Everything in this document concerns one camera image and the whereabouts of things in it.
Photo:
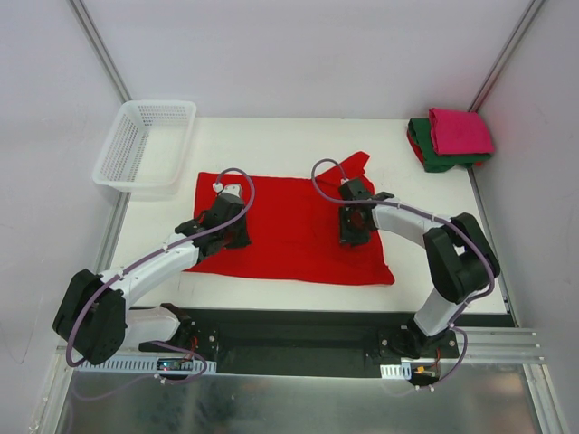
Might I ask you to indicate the pink folded t-shirt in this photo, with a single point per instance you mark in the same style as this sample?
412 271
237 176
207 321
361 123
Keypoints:
456 133

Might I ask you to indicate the red t-shirt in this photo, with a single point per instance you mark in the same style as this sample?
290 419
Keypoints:
294 231
417 151

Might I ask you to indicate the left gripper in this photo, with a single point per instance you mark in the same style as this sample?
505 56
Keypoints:
232 232

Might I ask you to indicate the red folded t-shirt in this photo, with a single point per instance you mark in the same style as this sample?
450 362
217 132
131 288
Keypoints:
417 151

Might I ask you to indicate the cable duct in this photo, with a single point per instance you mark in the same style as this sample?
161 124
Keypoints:
402 371
149 364

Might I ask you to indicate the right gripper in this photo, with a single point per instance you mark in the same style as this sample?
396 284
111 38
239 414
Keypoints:
354 232

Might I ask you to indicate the green folded t-shirt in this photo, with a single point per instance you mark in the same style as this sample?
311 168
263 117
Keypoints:
420 129

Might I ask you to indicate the right cable duct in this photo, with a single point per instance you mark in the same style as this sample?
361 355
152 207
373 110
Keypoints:
402 371

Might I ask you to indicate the left cable duct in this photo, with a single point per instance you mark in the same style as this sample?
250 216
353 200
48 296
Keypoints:
149 364

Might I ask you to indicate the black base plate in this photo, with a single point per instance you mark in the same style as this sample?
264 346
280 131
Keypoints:
295 343

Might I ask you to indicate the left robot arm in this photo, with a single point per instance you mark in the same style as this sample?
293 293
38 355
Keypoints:
96 316

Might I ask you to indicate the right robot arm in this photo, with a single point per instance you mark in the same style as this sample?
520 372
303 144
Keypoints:
460 259

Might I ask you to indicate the white plastic basket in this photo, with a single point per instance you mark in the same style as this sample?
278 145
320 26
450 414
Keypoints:
145 149

